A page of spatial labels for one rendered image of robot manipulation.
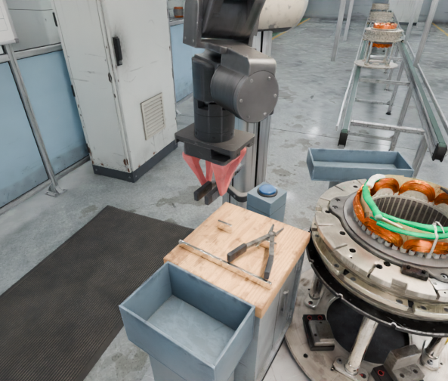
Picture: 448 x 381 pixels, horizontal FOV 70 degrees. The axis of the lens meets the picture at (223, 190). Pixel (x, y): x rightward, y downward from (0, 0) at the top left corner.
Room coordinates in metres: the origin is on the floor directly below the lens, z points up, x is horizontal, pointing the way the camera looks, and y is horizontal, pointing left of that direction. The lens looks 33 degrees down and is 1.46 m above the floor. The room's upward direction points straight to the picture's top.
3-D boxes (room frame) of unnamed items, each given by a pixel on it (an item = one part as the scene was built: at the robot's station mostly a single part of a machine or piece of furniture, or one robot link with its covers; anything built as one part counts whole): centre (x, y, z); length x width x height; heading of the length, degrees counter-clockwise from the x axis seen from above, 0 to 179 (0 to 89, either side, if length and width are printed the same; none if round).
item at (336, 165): (0.77, -0.36, 0.92); 0.25 x 0.11 x 0.28; 85
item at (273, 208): (0.65, -0.11, 0.91); 0.07 x 0.07 x 0.25; 48
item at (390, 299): (0.34, -0.24, 1.06); 0.09 x 0.04 x 0.01; 63
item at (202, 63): (0.43, 0.01, 1.36); 0.07 x 0.06 x 0.07; 31
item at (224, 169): (0.43, 0.01, 1.22); 0.07 x 0.07 x 0.09; 58
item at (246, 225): (0.43, -0.03, 1.05); 0.20 x 0.19 x 0.02; 147
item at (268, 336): (0.43, -0.03, 0.91); 0.19 x 0.19 x 0.26; 57
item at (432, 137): (6.09, -2.72, 0.40); 9.75 x 0.62 x 0.79; 158
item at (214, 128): (0.43, 0.01, 1.29); 0.10 x 0.07 x 0.07; 58
